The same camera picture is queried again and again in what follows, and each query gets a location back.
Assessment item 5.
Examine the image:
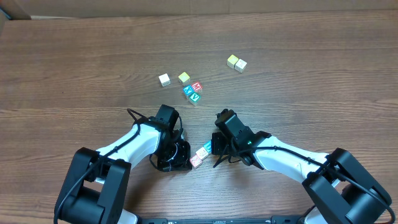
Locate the blue D wooden block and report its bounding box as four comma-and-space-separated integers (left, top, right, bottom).
203, 141, 212, 154

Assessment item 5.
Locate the plain cream wooden block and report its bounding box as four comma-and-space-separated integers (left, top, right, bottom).
196, 147, 209, 161

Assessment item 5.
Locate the red Y wooden block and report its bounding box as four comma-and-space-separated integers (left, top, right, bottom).
190, 154, 203, 169

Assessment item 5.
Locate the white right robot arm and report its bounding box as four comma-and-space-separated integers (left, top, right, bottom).
211, 131, 396, 223

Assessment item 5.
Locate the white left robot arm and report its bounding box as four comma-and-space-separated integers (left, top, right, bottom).
53, 117, 192, 224

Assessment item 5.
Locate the green V wooden block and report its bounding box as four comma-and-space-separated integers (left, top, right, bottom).
188, 93, 201, 106

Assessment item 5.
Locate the blue X wooden block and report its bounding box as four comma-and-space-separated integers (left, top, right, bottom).
183, 85, 195, 98

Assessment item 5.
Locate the red M wooden block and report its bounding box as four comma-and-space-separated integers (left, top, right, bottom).
191, 82, 203, 93

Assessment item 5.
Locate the white picture wooden block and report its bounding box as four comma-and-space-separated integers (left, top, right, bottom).
159, 73, 171, 86

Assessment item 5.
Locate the yellow top wooden block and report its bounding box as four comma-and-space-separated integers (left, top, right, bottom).
226, 54, 239, 69

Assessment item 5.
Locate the yellow ring wooden block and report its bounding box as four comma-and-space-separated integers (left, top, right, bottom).
234, 58, 247, 73

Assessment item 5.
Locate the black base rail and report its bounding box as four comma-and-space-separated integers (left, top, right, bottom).
138, 215, 303, 224

